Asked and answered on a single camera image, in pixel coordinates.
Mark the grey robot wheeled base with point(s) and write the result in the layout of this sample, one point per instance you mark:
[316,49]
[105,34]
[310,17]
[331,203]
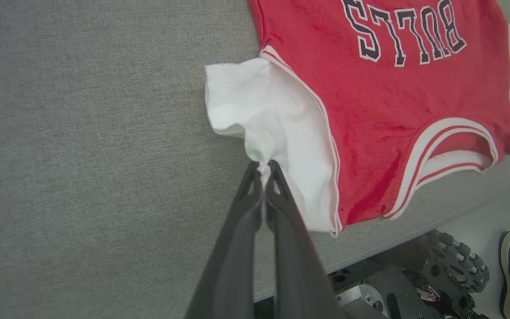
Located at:
[392,288]

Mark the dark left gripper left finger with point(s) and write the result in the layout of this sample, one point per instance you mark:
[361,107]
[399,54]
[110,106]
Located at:
[233,266]

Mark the grey fabric sofa cushion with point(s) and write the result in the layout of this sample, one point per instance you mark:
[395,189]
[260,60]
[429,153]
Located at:
[82,155]

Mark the black mecanum wheel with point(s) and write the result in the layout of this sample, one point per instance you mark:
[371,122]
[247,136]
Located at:
[458,263]

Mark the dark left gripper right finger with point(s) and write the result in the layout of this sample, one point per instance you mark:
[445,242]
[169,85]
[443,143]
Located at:
[299,274]

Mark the red white Bulls jersey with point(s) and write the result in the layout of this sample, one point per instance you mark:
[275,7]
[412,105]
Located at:
[392,110]

